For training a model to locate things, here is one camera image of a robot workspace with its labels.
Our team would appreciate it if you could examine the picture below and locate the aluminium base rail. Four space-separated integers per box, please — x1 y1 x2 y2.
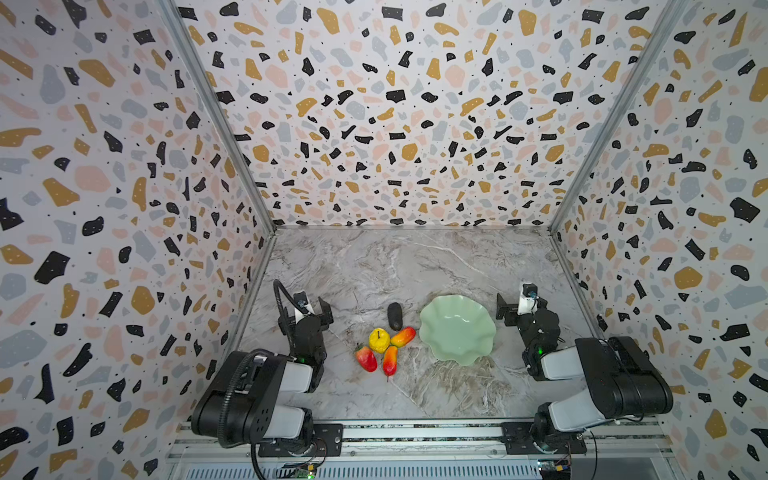
164 418 679 466

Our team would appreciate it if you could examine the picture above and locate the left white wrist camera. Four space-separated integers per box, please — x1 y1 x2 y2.
293 291 315 317

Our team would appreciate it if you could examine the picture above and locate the black corrugated cable conduit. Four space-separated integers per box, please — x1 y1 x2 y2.
217 278 301 480

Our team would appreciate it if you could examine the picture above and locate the green wavy fruit bowl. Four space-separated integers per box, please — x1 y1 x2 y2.
419 295 497 366

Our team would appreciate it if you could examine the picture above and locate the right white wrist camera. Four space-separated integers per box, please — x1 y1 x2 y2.
517 283 539 315

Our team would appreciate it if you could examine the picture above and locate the white slotted cable duct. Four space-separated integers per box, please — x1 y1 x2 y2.
315 460 542 479

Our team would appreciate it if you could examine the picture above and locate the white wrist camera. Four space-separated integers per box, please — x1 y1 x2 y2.
293 291 315 317
517 283 539 315

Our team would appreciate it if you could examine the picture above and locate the red yellow fake pepper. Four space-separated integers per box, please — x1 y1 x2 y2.
382 345 398 378

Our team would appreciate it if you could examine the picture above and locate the red fake strawberry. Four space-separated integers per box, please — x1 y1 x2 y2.
354 344 378 372

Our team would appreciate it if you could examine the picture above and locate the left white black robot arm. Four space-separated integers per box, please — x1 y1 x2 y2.
190 293 334 455

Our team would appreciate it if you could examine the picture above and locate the orange red fake mango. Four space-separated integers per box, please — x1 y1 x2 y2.
390 327 416 348

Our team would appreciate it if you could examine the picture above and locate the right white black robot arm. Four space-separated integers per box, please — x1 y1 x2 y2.
496 284 673 455

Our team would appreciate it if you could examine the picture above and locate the yellow fake apple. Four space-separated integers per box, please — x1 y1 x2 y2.
368 328 391 354

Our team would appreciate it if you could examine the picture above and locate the dark avocado fake fruit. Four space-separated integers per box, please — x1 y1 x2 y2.
387 302 403 332

